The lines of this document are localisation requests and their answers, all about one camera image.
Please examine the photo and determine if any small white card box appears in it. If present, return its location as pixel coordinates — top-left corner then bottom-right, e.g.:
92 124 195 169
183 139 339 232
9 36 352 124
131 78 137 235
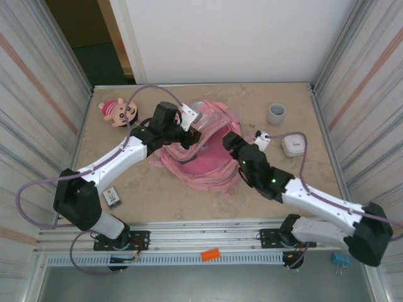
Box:
103 187 123 209

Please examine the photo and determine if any pink backpack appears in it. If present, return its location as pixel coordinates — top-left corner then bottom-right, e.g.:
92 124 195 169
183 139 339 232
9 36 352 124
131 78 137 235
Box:
147 99 243 196

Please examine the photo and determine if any black wired connector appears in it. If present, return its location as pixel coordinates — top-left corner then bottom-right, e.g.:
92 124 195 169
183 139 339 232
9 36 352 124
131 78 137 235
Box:
281 250 305 271
110 253 141 264

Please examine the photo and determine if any blue binder clip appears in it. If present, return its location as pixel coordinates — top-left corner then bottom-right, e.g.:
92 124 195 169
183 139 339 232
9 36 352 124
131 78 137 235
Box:
331 251 352 277

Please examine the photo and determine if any plush doll with pink hat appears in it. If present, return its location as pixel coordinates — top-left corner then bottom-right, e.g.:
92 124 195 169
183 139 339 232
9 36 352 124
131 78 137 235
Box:
98 96 141 127

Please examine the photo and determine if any orange plastic connector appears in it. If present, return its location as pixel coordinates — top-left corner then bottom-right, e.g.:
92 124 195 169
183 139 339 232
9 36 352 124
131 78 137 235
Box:
201 247 220 262

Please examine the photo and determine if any slotted grey cable duct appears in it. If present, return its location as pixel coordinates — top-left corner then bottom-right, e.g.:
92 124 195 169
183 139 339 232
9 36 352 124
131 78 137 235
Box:
45 253 284 267

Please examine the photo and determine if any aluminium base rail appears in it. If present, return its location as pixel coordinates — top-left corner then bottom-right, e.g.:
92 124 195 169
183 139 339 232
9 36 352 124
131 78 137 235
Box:
33 220 377 254

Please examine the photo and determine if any white rounded square case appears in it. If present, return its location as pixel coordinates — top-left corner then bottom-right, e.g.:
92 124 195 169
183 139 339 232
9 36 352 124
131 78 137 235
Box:
280 133 308 157

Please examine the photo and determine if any grey cup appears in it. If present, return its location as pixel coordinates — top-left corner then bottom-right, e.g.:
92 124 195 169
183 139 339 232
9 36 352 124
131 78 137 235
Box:
266 103 287 126

